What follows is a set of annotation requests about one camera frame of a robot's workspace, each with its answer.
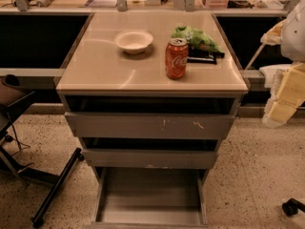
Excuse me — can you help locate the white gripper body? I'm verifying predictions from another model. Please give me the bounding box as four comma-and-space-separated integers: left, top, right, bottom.
260, 20, 285, 46

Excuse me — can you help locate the grey drawer cabinet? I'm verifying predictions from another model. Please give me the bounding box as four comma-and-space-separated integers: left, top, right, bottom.
54, 10, 251, 229

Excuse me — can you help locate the grey middle drawer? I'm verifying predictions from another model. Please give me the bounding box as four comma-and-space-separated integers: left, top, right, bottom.
83, 149, 217, 169

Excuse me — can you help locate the black caster wheel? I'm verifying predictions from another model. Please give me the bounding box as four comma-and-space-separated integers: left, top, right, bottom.
282, 198, 305, 217

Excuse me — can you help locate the black chair base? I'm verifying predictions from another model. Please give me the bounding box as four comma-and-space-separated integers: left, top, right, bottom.
0, 74, 86, 229

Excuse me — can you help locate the green chip bag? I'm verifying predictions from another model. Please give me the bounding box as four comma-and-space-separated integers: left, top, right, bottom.
172, 26, 222, 53

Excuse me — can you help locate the black flat packet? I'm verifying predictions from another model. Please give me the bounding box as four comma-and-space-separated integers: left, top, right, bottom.
187, 51, 217, 65

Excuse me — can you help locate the grey top drawer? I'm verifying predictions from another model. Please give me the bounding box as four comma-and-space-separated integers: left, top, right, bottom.
65, 112, 234, 139

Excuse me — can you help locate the grey open bottom drawer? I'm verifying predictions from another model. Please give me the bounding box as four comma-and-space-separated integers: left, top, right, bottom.
83, 168, 208, 229

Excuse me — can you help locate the white paper bowl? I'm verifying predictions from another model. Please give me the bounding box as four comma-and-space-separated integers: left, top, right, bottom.
114, 30, 153, 54

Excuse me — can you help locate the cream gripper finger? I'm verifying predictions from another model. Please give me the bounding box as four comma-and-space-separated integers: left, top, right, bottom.
262, 63, 305, 128

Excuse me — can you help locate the red coke can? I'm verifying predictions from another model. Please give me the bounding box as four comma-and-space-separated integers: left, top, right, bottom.
165, 38, 189, 79

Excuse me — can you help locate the white curved chair part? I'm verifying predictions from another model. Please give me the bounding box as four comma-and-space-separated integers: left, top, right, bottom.
259, 64, 291, 89

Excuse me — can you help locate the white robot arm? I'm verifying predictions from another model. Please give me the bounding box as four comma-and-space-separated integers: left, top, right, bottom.
260, 0, 305, 128

